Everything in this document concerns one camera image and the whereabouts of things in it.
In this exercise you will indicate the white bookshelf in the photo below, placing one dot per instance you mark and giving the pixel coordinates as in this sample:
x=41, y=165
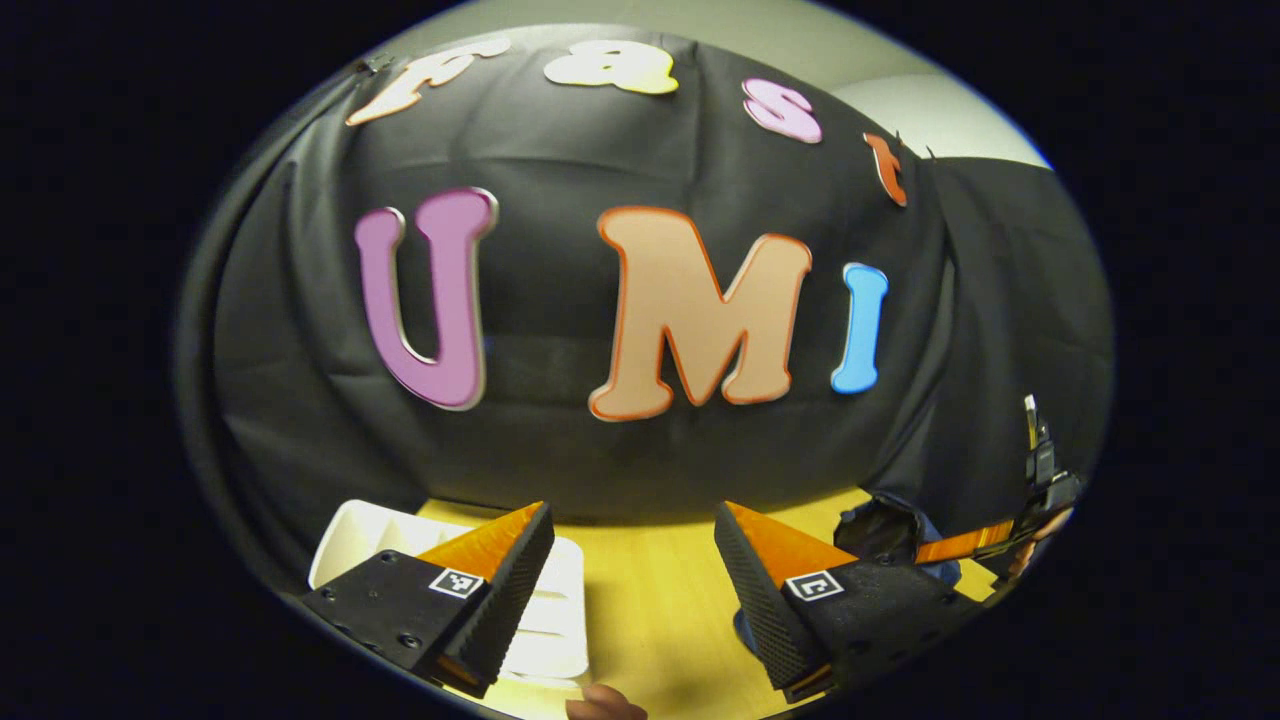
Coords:
x=555, y=610

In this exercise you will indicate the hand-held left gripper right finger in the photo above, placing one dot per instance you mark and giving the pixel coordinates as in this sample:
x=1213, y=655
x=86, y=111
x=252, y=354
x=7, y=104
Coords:
x=765, y=610

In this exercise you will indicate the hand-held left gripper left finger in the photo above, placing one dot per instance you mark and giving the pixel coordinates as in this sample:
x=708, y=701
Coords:
x=515, y=590

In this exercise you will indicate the black backdrop cloth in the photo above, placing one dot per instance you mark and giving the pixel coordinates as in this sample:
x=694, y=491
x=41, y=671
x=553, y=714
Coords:
x=550, y=440

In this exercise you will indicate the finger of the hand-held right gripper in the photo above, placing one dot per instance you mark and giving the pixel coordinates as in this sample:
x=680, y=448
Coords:
x=965, y=542

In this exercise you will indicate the blue schoolbag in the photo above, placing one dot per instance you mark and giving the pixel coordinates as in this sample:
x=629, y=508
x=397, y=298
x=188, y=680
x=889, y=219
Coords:
x=885, y=530

